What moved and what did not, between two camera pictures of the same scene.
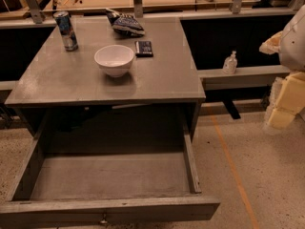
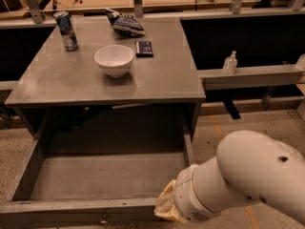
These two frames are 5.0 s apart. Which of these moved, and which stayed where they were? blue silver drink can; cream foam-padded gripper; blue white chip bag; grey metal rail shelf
Moved: cream foam-padded gripper
Stayed: blue silver drink can; grey metal rail shelf; blue white chip bag
